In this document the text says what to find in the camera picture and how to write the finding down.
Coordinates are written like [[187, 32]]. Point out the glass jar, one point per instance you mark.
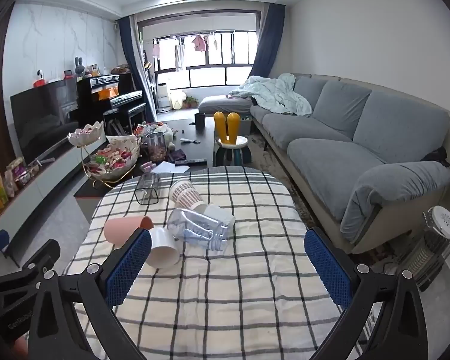
[[155, 148]]

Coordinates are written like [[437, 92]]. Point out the dark coffee table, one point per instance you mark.
[[195, 146]]

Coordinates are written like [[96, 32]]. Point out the clear square cup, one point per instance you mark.
[[150, 184]]

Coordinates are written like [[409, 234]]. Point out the black piano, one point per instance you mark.
[[97, 101]]

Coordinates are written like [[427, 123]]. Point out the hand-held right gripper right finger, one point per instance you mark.
[[328, 266]]

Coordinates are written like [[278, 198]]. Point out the white air purifier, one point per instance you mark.
[[163, 97]]

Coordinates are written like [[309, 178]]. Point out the potted plant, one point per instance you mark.
[[191, 103]]

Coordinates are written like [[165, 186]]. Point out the white security camera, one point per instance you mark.
[[39, 77]]

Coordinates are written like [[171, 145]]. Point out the yellow rabbit ear stool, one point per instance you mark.
[[230, 125]]

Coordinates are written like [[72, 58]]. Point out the black remote control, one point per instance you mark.
[[190, 162]]

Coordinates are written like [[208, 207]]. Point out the black item on sofa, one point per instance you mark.
[[437, 156]]

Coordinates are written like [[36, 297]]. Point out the clear ribbed plastic cup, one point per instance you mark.
[[195, 228]]

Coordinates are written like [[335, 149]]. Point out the grey rabbit figure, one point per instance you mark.
[[78, 68]]

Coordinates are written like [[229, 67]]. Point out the black television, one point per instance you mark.
[[41, 120]]

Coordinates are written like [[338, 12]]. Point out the electric heater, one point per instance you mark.
[[431, 247]]

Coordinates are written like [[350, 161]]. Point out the black mug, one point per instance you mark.
[[200, 122]]

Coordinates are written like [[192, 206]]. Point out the purple cloth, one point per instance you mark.
[[176, 155]]

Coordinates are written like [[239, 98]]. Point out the patterned paper cup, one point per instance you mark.
[[185, 195]]

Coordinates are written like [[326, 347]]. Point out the white utensil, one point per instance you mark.
[[189, 141]]

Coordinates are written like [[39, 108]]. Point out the white cup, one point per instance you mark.
[[165, 252]]

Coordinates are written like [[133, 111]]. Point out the blue curtain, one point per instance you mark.
[[268, 45]]

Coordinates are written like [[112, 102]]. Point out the pink hanging garment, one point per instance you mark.
[[200, 43]]

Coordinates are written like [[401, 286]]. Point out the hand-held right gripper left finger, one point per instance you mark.
[[129, 266]]

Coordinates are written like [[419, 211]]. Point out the white paper sheet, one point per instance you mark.
[[167, 167]]

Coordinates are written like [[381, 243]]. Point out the checked tablecloth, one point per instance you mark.
[[228, 288]]

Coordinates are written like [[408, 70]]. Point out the snack packets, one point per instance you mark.
[[18, 174]]

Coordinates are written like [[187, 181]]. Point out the two-tier snack stand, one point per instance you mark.
[[114, 157]]

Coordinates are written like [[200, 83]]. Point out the black piano bench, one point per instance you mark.
[[135, 114]]

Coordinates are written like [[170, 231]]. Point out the grey television cabinet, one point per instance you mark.
[[41, 191]]

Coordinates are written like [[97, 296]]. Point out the light green blanket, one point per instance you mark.
[[277, 95]]

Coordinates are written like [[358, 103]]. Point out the pink cup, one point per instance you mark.
[[122, 230]]

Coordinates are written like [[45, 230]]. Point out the grey sofa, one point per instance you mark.
[[393, 127]]

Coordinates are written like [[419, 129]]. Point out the white hanging garment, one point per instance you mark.
[[179, 58]]

